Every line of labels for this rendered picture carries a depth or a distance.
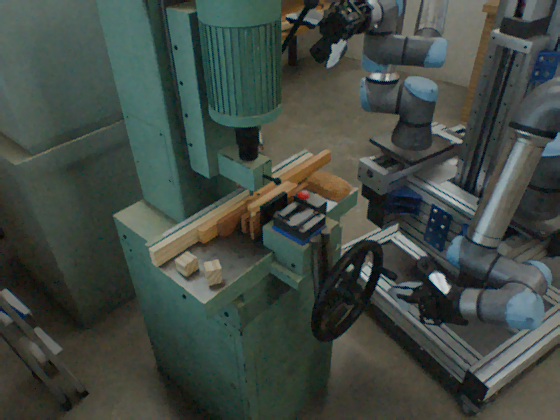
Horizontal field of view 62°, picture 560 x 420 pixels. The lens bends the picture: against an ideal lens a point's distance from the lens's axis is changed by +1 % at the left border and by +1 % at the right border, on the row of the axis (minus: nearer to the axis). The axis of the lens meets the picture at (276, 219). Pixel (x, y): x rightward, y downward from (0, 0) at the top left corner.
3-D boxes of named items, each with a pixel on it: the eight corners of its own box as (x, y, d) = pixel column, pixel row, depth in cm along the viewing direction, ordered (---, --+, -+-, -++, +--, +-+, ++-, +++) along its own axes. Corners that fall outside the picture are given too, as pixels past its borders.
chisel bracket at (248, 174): (254, 197, 120) (253, 169, 115) (218, 178, 128) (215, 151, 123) (274, 185, 125) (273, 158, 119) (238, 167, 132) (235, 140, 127)
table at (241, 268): (234, 345, 102) (232, 327, 98) (151, 278, 118) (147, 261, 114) (384, 217, 136) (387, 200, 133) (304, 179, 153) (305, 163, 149)
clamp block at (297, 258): (301, 279, 113) (302, 251, 107) (262, 254, 120) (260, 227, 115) (338, 248, 121) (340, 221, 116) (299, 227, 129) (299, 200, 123)
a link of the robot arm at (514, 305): (550, 316, 99) (534, 339, 94) (497, 309, 108) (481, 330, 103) (542, 283, 97) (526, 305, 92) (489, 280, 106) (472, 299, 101)
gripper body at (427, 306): (418, 323, 116) (464, 331, 107) (408, 293, 114) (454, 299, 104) (433, 307, 120) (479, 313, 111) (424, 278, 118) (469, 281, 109)
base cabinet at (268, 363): (253, 462, 164) (240, 334, 120) (155, 366, 195) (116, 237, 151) (331, 377, 190) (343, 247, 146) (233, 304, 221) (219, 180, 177)
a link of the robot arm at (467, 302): (472, 300, 101) (488, 281, 106) (452, 298, 105) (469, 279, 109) (481, 329, 103) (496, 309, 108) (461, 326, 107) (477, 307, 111)
